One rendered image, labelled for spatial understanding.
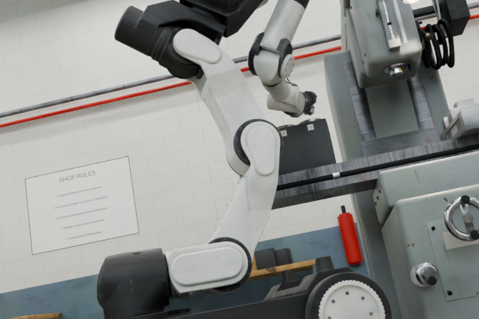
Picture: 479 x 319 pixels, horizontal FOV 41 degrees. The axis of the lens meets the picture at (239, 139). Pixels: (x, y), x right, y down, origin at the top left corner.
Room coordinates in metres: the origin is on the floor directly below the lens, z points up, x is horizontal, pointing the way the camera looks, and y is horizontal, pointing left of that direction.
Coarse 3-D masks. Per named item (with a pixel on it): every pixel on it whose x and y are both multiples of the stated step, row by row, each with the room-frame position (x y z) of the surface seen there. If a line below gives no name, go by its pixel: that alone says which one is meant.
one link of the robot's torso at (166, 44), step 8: (168, 32) 1.71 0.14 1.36; (176, 32) 1.72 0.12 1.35; (168, 40) 1.70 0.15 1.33; (160, 48) 1.72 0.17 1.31; (168, 48) 1.71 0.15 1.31; (160, 56) 1.73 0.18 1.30; (168, 56) 1.72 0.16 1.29; (176, 56) 1.71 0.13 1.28; (160, 64) 1.77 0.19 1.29; (168, 64) 1.75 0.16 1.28; (176, 64) 1.74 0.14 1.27; (184, 64) 1.73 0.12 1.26; (192, 64) 1.74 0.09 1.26; (176, 72) 1.79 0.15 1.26; (184, 72) 1.76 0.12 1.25; (192, 72) 1.76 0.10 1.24
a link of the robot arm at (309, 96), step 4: (304, 92) 2.27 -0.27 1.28; (308, 92) 2.27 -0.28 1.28; (312, 92) 2.28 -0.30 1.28; (304, 96) 2.20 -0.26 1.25; (308, 96) 2.26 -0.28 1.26; (312, 96) 2.27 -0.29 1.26; (316, 96) 2.28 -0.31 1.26; (308, 100) 2.24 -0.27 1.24; (312, 100) 2.27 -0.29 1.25; (308, 104) 2.23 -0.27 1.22; (312, 104) 2.28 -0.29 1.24; (304, 108) 2.20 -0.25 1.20; (308, 108) 2.30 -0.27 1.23; (304, 112) 2.24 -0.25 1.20; (292, 116) 2.31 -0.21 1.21; (296, 116) 2.31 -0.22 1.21
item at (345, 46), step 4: (348, 8) 2.37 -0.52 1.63; (348, 12) 2.37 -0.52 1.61; (344, 20) 2.55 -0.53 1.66; (344, 24) 2.57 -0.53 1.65; (344, 28) 2.61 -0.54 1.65; (344, 32) 2.65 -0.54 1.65; (344, 36) 2.70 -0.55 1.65; (344, 40) 2.75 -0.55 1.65; (344, 44) 2.84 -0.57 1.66; (348, 44) 2.66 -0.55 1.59; (344, 48) 2.89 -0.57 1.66; (348, 48) 2.71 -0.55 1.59
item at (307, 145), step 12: (312, 120) 2.28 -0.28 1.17; (324, 120) 2.25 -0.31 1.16; (288, 132) 2.27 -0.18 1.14; (300, 132) 2.27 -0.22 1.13; (312, 132) 2.26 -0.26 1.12; (324, 132) 2.25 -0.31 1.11; (288, 144) 2.28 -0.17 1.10; (300, 144) 2.27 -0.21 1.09; (312, 144) 2.26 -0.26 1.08; (324, 144) 2.25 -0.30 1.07; (288, 156) 2.28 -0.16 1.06; (300, 156) 2.27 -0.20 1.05; (312, 156) 2.26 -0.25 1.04; (324, 156) 2.26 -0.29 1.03; (288, 168) 2.28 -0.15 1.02; (300, 168) 2.27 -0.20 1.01
